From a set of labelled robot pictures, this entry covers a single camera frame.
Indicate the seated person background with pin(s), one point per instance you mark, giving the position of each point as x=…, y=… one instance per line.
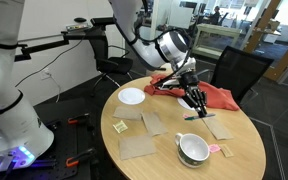
x=215, y=17

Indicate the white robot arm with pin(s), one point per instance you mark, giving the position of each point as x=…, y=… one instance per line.
x=23, y=137

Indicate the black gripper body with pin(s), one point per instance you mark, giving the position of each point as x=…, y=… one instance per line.
x=193, y=95

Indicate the pink packet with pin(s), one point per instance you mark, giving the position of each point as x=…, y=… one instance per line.
x=185, y=116
x=214, y=148

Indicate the brown paper napkin right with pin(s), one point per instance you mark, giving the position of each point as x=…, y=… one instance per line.
x=217, y=129

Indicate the pink packet upper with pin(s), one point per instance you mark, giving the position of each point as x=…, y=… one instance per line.
x=185, y=116

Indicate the yellow green tea packet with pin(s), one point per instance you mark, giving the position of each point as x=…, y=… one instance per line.
x=120, y=126

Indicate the tan sugar packet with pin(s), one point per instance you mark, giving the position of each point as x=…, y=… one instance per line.
x=226, y=150

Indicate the orange clamp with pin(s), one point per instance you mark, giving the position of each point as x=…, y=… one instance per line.
x=74, y=161
x=80, y=119

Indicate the brown paper napkin middle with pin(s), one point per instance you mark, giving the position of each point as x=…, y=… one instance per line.
x=153, y=123

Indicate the white plate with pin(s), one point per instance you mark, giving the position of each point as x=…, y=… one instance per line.
x=184, y=104
x=131, y=96

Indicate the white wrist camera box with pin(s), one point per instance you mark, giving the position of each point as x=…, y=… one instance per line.
x=172, y=83

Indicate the green bench table background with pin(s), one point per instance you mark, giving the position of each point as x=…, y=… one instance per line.
x=211, y=40

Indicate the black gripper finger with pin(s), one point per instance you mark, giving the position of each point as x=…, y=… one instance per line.
x=199, y=109
x=203, y=106

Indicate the green marker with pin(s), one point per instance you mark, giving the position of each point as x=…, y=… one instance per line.
x=191, y=118

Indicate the brown paper napkin far left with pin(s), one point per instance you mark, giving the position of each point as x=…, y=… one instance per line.
x=127, y=113

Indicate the orange clamp upper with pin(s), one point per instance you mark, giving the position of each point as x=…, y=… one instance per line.
x=80, y=119

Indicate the brown paper napkin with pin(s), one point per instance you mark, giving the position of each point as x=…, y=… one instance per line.
x=153, y=123
x=127, y=113
x=136, y=146
x=217, y=129

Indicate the white plate right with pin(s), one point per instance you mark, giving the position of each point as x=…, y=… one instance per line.
x=184, y=104

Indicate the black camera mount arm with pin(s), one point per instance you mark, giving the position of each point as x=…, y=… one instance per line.
x=92, y=33

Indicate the white green cup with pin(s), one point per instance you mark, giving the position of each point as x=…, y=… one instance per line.
x=192, y=150

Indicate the pink packet lower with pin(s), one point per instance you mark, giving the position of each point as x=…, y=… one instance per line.
x=214, y=148

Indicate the red cloth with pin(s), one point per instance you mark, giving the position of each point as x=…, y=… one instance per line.
x=218, y=98

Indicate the orange clamp lower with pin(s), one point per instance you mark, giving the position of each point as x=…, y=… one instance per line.
x=74, y=161

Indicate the black mesh chair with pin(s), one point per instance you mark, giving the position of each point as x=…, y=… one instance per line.
x=238, y=71

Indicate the white plate left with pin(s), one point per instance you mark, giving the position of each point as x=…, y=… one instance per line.
x=131, y=96

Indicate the brown paper napkin front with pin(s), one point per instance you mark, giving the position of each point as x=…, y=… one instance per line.
x=136, y=146

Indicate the black office chair background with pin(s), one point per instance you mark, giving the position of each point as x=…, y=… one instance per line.
x=106, y=65

